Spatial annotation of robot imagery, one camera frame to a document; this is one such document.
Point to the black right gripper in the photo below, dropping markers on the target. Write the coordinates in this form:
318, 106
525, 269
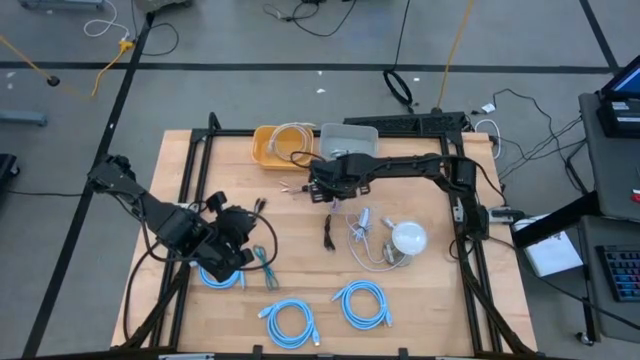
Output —
340, 175

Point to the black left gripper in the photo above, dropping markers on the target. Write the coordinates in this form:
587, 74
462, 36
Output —
227, 240

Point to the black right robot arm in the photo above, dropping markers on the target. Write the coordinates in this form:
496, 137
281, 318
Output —
410, 165

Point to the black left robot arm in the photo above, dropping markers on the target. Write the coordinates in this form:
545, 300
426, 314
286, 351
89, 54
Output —
150, 205

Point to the pale grey plastic bin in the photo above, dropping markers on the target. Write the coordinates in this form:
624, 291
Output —
350, 135

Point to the yellow plastic bin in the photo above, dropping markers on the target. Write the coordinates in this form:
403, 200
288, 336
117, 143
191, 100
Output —
260, 150

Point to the white mushroom table lamp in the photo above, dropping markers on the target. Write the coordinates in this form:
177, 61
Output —
409, 237

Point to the grey power adapter box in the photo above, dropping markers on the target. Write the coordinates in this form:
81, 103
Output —
502, 215

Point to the white paper box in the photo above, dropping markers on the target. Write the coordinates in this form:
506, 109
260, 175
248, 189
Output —
550, 252

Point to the grey desk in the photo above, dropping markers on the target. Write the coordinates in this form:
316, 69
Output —
610, 175

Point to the black laptop computer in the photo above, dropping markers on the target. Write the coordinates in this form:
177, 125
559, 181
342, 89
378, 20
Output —
620, 117

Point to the black keyboard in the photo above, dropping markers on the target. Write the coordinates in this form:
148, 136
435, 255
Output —
622, 272

